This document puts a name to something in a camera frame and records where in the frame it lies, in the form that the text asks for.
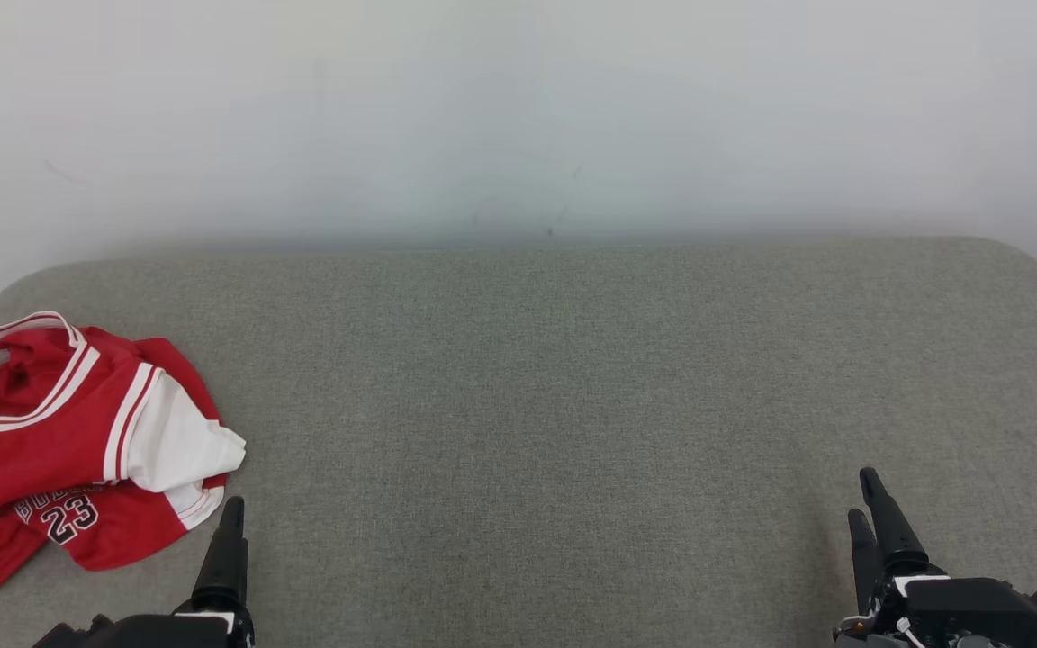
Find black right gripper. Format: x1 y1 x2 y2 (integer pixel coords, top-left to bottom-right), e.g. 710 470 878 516
834 467 1037 648

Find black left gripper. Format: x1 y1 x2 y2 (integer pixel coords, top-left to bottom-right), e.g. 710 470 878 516
32 495 256 648

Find red Bulls 23 shorts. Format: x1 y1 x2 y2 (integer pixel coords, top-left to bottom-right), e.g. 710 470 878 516
0 481 228 622

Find red basketball jersey white sleeves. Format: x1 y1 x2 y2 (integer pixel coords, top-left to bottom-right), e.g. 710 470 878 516
0 310 248 532

